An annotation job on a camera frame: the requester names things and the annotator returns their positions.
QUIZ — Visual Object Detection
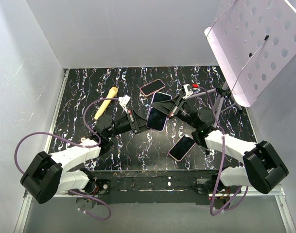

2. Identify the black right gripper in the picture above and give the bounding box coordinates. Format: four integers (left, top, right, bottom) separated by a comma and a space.
150, 94, 199, 130

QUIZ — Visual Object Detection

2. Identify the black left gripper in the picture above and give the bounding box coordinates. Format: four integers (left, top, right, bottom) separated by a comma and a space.
107, 109, 158, 139

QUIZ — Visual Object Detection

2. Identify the purple phone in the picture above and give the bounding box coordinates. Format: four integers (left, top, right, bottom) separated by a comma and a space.
146, 92, 172, 132

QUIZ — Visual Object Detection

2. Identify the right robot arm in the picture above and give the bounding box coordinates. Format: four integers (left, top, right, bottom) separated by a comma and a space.
151, 97, 289, 194

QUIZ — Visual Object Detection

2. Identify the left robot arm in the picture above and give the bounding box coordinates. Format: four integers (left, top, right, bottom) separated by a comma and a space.
20, 109, 148, 204

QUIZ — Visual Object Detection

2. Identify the phone in pink case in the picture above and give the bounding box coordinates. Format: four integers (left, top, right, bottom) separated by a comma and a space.
139, 79, 165, 97

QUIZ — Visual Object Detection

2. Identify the cream toy microphone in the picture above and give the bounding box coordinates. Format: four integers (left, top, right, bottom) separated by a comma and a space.
94, 87, 118, 120

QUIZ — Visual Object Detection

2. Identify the white music stand tripod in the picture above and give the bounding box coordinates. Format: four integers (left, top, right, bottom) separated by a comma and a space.
186, 83, 237, 118

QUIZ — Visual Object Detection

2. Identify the white perforated stand tray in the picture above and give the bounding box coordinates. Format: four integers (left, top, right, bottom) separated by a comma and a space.
204, 0, 296, 107

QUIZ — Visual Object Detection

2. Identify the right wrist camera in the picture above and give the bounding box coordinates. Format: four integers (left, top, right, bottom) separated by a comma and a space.
182, 84, 199, 100

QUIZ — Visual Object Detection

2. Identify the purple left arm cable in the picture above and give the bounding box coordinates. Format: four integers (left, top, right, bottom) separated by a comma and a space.
14, 97, 125, 221

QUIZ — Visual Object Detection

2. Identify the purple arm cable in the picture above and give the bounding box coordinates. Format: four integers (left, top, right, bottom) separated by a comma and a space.
14, 97, 125, 221
197, 87, 249, 216

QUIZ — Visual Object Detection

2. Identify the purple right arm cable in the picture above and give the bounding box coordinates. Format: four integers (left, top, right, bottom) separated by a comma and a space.
197, 87, 249, 216

